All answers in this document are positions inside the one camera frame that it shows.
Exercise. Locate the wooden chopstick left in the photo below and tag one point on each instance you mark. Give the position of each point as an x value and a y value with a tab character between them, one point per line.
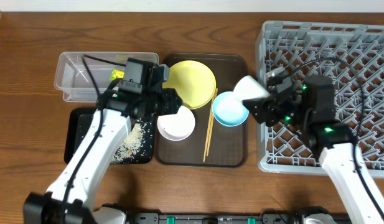
206	130

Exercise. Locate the wooden chopstick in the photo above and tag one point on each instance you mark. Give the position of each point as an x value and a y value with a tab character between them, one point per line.
211	124
206	130

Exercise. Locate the light blue bowl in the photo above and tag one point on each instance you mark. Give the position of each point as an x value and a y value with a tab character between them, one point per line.
228	111

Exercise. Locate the green snack wrapper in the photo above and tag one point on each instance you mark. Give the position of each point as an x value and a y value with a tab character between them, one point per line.
116	74

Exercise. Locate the wooden chopstick right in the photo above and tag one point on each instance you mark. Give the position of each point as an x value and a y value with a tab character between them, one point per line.
211	124

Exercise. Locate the black rectangular tray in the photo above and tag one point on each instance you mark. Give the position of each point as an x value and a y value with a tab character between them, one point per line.
79	122

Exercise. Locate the clear plastic bin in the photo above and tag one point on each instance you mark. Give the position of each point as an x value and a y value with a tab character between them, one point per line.
72	78

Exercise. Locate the grey plastic dishwasher rack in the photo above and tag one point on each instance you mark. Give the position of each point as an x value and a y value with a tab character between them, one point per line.
351	55

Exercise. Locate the yellow round plate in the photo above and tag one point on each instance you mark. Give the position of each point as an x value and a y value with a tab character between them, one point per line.
193	81

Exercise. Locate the small white cup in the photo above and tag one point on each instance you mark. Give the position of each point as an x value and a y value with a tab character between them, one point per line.
248	88

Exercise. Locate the dark brown serving tray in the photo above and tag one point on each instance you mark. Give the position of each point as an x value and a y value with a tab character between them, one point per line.
228	145

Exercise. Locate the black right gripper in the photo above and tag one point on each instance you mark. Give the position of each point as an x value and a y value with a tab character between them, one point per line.
260	107

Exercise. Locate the pile of rice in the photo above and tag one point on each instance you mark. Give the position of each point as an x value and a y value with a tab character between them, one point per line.
138	147

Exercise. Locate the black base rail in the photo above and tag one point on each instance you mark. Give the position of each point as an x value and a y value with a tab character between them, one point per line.
210	218

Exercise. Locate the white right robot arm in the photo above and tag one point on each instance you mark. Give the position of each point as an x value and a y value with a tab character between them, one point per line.
331	142

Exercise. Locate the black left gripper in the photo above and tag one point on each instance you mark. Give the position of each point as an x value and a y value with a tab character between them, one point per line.
172	101

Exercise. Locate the white bowl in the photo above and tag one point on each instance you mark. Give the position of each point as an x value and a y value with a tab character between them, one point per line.
177	127

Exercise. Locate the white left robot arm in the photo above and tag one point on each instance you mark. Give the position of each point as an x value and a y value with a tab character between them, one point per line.
71	197

